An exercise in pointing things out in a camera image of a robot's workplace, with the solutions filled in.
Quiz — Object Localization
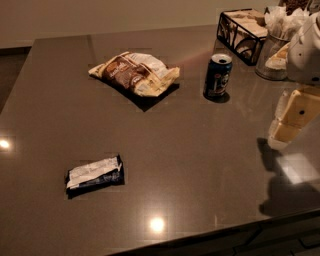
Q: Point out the brown chip bag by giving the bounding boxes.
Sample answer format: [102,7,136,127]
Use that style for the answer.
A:
[88,52,180,97]

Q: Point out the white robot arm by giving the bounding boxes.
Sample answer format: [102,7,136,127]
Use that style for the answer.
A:
[268,12,320,150]

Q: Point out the blueberry rxbar wrapper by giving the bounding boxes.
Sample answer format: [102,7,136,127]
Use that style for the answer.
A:
[65,155,124,193]

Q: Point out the blue soda can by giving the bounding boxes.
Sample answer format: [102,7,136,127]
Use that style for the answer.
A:
[203,53,232,99]

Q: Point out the black wire napkin basket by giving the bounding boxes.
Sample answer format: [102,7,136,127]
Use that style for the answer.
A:
[217,9,268,66]

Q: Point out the metal cup with utensil packets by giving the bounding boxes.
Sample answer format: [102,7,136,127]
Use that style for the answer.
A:
[255,6,309,81]

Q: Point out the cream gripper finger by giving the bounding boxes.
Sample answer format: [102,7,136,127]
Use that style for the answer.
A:
[267,88,320,150]
[275,89,290,120]

